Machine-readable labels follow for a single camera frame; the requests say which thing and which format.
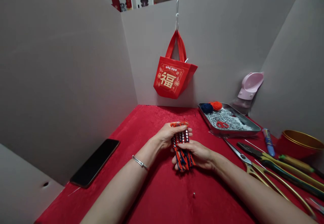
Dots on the person's right hand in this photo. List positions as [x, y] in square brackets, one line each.
[200, 155]

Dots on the person's left hand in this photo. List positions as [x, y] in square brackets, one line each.
[169, 133]

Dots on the person's left fingers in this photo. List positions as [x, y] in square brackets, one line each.
[181, 131]

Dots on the red blue woven tab piece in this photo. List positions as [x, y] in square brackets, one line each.
[182, 148]

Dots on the blue yarn ball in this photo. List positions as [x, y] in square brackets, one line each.
[206, 107]

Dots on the small red scissors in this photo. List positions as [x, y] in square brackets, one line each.
[222, 124]

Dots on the red cloth mat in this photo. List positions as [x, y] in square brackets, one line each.
[177, 173]

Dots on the orange yarn ball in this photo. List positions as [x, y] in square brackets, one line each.
[216, 105]

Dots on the pile of silver can tabs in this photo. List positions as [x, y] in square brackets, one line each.
[227, 121]

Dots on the metal tray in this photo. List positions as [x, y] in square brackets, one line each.
[229, 122]

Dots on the red tote bag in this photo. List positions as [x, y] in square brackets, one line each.
[174, 75]

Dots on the pink water bottle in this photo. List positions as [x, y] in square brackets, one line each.
[248, 90]

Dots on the blue pen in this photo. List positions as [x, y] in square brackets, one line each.
[268, 141]

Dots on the black smartphone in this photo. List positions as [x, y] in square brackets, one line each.
[95, 162]

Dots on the red gold round tin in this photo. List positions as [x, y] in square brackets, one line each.
[298, 144]

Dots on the thin metal needle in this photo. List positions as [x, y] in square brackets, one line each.
[74, 191]

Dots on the small metal clipper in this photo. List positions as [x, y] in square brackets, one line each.
[316, 205]

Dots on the white wall hook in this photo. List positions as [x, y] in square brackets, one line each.
[177, 14]

